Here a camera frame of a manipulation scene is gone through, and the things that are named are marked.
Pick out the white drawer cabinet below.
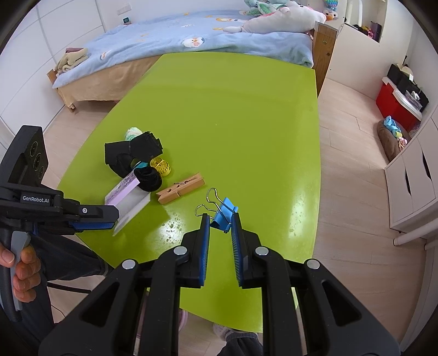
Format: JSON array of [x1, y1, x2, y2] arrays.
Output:
[[384, 103, 438, 234]]

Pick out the small black cloth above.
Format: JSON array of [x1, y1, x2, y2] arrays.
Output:
[[134, 167, 162, 193]]

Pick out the person's left leg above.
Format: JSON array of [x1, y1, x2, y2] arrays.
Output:
[[21, 231, 115, 346]]

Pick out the black bag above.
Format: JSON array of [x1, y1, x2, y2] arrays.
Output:
[[104, 131, 164, 179]]

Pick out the dark purple shelf items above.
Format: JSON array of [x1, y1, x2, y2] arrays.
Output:
[[354, 21, 382, 42]]

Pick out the black cable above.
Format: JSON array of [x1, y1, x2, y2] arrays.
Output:
[[47, 281, 91, 294]]

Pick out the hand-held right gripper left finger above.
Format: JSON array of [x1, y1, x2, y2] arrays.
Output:
[[39, 213, 211, 356]]

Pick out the brown pet bed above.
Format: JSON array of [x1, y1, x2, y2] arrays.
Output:
[[376, 120, 411, 162]]

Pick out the blue binder clip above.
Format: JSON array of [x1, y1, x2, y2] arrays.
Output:
[[195, 188, 239, 234]]

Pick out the rainbow hanging bag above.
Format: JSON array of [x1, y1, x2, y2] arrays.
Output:
[[322, 0, 340, 22]]

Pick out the wooden bed with beige skirt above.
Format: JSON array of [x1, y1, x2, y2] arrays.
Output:
[[47, 21, 339, 113]]

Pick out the yellow round plastic piece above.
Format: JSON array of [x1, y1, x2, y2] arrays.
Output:
[[150, 157, 172, 177]]

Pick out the green plush toy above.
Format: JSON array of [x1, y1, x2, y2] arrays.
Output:
[[244, 0, 291, 18]]

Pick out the blue printed blanket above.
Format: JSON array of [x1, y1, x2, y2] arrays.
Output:
[[51, 8, 315, 90]]

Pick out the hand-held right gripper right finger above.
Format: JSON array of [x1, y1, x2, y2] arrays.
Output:
[[231, 212, 400, 356]]

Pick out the person's right leg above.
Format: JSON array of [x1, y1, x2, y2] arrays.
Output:
[[218, 330, 265, 356]]

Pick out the red storage box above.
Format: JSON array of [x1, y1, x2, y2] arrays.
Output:
[[376, 77, 423, 129]]

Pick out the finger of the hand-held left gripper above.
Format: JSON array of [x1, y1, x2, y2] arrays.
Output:
[[63, 203, 120, 224], [68, 222, 116, 231]]

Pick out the folded beige clothes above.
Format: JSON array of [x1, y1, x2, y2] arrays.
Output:
[[55, 47, 90, 75]]

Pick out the white unicorn plush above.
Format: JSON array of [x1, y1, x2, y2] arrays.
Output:
[[224, 1, 328, 35]]

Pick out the person's leg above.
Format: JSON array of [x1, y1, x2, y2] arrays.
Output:
[[21, 231, 115, 346], [218, 330, 265, 356]]

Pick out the purple and white packet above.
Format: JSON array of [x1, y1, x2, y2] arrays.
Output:
[[104, 170, 152, 235]]

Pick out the blue and yellow toys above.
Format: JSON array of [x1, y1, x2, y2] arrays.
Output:
[[383, 116, 408, 146]]

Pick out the white shelf unit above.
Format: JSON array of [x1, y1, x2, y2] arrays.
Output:
[[339, 0, 389, 44]]

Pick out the wooden clothespin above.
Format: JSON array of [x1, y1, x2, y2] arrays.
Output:
[[156, 172, 206, 205]]

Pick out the person's left hand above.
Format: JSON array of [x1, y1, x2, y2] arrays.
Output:
[[0, 247, 38, 304]]

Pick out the black bags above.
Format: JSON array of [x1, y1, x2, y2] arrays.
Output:
[[387, 63, 429, 108]]

